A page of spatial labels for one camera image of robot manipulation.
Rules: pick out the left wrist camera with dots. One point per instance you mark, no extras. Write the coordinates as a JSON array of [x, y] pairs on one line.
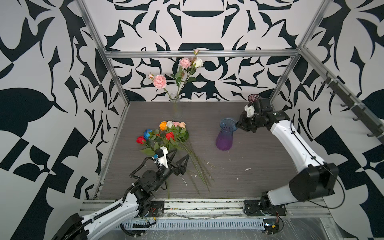
[[160, 157]]

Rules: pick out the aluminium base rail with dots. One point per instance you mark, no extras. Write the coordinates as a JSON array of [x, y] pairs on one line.
[[214, 207]]

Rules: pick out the pink carnation stem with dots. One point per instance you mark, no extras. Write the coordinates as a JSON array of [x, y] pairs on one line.
[[185, 63], [160, 83]]

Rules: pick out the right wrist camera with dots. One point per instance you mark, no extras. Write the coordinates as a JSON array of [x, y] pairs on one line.
[[250, 110]]

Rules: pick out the orange artificial rose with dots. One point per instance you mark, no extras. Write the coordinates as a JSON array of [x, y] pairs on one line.
[[163, 126]]

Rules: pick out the small red artificial rose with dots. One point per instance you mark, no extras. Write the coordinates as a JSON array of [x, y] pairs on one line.
[[179, 139]]

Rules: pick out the smoky pink glass vase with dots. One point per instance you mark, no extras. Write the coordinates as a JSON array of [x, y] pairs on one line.
[[254, 98]]

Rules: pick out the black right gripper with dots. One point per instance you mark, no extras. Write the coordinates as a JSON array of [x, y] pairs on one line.
[[242, 123]]

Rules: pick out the blue artificial rose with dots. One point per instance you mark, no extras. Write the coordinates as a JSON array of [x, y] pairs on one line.
[[148, 134]]

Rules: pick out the peach artificial rose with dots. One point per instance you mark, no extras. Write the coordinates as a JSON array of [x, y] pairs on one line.
[[182, 125]]

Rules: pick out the purple blue glass vase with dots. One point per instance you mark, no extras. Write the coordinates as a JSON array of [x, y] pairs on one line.
[[224, 140]]

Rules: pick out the white slotted cable duct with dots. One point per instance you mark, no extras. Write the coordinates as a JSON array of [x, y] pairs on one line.
[[199, 224]]

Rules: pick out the clear ribbed glass vase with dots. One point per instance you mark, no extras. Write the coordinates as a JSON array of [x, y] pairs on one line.
[[176, 109]]

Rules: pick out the grey wall hook rail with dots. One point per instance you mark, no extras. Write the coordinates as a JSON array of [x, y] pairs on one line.
[[351, 102]]

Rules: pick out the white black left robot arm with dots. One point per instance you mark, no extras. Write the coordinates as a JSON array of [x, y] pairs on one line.
[[132, 212]]

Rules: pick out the aluminium frame crossbar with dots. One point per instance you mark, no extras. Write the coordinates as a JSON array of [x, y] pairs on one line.
[[201, 54]]

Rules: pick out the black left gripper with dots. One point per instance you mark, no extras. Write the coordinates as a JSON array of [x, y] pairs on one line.
[[174, 170]]

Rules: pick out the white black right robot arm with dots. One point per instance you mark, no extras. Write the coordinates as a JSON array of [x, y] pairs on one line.
[[315, 178]]

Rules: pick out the cream artificial rose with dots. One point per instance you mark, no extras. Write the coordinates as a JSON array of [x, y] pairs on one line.
[[170, 124]]

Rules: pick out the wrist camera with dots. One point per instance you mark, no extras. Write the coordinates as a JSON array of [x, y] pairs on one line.
[[250, 110], [160, 157]]

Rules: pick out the white artificial rose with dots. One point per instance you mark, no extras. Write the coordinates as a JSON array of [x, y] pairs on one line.
[[198, 62]]

